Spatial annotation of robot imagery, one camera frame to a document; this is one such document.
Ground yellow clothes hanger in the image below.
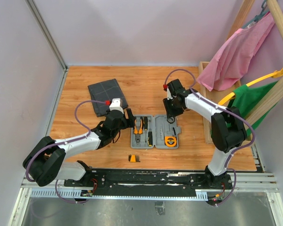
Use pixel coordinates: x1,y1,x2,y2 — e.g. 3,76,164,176
218,68,283,105

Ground teal clothes hanger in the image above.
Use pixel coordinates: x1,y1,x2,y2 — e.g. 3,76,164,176
241,0,269,29

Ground black yellow slim screwdriver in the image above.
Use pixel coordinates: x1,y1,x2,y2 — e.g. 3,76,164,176
148,131,153,146

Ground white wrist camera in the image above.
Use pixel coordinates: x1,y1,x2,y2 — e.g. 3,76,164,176
109,98,124,113
166,88,173,100

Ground green shirt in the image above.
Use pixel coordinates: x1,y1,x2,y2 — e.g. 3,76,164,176
226,80,283,139

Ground orange tape measure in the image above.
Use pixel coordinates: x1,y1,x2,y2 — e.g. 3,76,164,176
165,136,177,147

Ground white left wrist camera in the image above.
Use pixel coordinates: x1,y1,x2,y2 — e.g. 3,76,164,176
109,98,124,113

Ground dark grey checked cloth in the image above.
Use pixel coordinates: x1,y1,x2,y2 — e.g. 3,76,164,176
88,79,128,117

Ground pink shirt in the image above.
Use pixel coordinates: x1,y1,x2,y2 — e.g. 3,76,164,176
197,13,275,91

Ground wooden clothes rack frame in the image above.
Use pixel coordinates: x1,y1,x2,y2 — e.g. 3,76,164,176
200,0,283,144

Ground orange black pliers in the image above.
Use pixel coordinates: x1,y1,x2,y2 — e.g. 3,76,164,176
133,117,144,144

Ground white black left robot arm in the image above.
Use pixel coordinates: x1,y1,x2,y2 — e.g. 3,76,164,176
23,108,136,187

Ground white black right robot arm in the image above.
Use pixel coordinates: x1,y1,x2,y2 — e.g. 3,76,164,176
163,79,247,188

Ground grey plastic tool case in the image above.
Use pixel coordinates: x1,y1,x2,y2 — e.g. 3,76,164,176
130,114,181,149

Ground orange black hex key set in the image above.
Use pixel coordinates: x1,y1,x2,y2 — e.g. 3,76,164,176
128,154,140,162

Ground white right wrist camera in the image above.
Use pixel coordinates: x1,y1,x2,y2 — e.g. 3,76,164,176
166,88,173,100

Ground black yellow thick screwdriver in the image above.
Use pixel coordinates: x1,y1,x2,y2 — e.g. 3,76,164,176
143,116,148,131

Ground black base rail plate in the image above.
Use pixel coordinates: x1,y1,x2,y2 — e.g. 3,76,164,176
64,169,233,197

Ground aluminium frame rail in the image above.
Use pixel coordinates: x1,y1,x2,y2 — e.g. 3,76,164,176
21,169,279,203

